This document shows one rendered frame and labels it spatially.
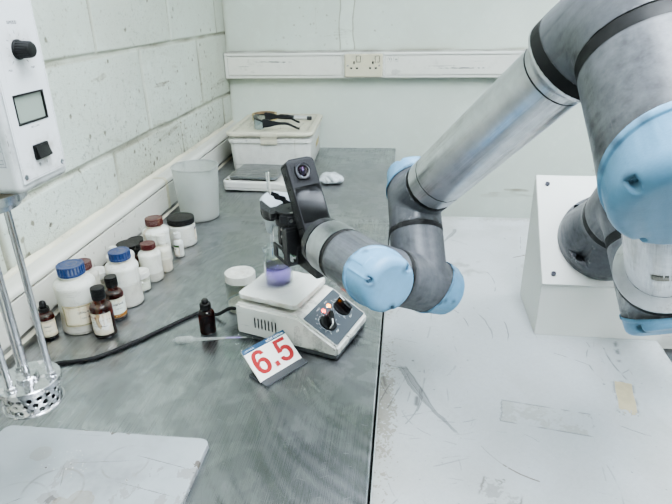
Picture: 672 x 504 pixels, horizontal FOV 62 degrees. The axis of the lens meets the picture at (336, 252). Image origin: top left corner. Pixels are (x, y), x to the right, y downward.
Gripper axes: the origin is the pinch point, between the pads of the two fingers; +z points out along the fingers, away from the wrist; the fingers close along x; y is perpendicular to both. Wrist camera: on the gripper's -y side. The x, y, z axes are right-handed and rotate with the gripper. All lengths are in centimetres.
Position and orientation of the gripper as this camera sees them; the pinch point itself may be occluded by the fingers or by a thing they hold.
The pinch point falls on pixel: (269, 194)
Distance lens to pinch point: 95.3
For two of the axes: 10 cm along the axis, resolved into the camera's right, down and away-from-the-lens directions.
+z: -5.0, -3.4, 8.0
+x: 8.7, -2.2, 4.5
